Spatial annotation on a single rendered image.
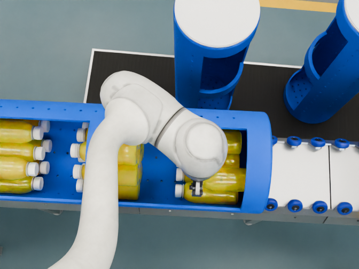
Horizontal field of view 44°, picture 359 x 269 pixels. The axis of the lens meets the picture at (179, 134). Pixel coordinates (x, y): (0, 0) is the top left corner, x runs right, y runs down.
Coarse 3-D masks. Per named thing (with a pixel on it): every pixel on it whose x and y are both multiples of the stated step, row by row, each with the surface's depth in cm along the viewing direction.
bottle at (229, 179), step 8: (224, 168) 124; (232, 168) 124; (240, 168) 124; (216, 176) 122; (224, 176) 122; (232, 176) 122; (240, 176) 122; (208, 184) 122; (216, 184) 122; (224, 184) 122; (232, 184) 122; (240, 184) 122
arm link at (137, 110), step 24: (120, 72) 92; (120, 96) 87; (144, 96) 87; (168, 96) 90; (120, 120) 84; (144, 120) 85; (168, 120) 87; (96, 144) 78; (120, 144) 82; (96, 168) 74; (96, 192) 71; (96, 216) 67; (96, 240) 64; (72, 264) 60; (96, 264) 62
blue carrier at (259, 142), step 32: (64, 128) 139; (96, 128) 115; (224, 128) 116; (256, 128) 116; (64, 160) 140; (160, 160) 140; (256, 160) 112; (32, 192) 132; (64, 192) 133; (160, 192) 135; (256, 192) 114
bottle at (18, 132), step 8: (0, 120) 127; (8, 120) 127; (16, 120) 128; (0, 128) 125; (8, 128) 125; (16, 128) 125; (24, 128) 125; (32, 128) 126; (0, 136) 125; (8, 136) 125; (16, 136) 125; (24, 136) 125; (32, 136) 126
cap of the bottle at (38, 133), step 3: (36, 126) 128; (39, 126) 127; (36, 129) 126; (39, 129) 126; (42, 129) 129; (33, 132) 126; (36, 132) 126; (39, 132) 126; (42, 132) 129; (33, 135) 126; (36, 135) 126; (39, 135) 126; (42, 135) 129; (36, 138) 127; (39, 138) 127
